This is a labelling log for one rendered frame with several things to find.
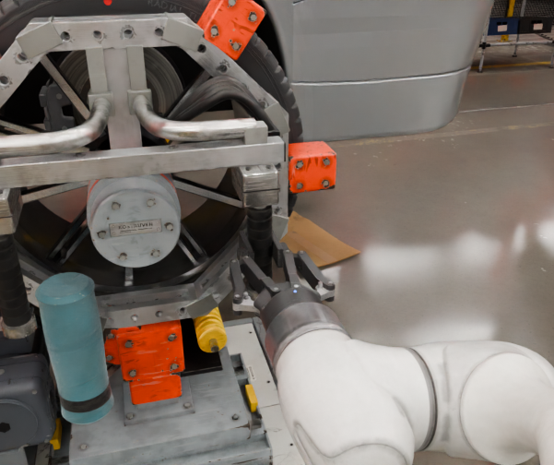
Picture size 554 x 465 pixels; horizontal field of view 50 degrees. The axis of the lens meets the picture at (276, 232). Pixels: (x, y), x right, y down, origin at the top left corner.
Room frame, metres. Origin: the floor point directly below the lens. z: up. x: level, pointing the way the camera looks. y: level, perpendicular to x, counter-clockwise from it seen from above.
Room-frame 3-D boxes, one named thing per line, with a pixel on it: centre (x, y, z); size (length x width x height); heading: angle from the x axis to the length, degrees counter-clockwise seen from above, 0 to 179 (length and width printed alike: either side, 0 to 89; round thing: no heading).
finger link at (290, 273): (0.66, -0.02, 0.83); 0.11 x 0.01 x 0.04; 4
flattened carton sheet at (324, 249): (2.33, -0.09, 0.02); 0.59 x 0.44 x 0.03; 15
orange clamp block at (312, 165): (1.02, -0.06, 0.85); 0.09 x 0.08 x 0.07; 105
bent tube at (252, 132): (0.84, 0.12, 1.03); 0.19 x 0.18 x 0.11; 15
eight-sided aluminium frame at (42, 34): (0.93, 0.25, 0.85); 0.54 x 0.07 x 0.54; 105
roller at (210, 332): (1.06, 0.16, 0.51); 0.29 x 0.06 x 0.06; 15
